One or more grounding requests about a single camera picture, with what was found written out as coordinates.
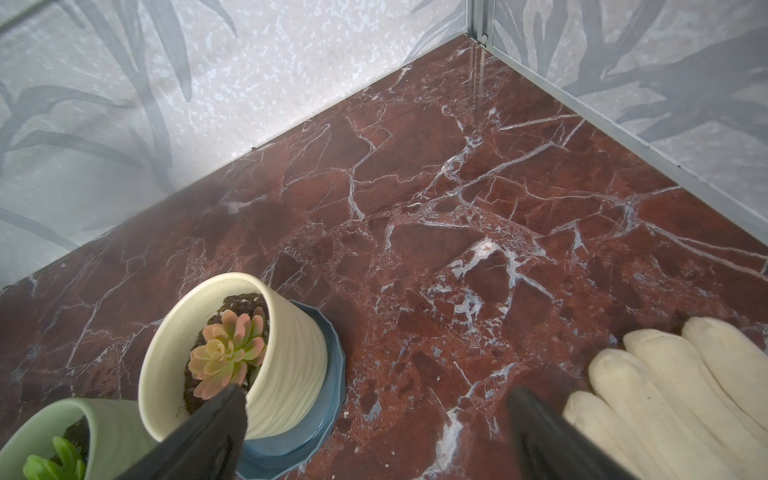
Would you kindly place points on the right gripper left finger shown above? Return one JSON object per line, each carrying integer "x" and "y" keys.
{"x": 207, "y": 446}

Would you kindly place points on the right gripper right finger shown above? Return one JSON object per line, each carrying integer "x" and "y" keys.
{"x": 548, "y": 447}

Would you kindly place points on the cream pot pink succulent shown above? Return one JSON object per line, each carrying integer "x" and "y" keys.
{"x": 233, "y": 330}

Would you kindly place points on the green pot green succulent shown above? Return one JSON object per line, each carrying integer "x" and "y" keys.
{"x": 77, "y": 438}

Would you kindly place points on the blue saucer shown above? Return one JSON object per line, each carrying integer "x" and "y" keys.
{"x": 272, "y": 457}

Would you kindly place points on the beige gardening glove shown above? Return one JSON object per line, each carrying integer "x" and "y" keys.
{"x": 686, "y": 406}

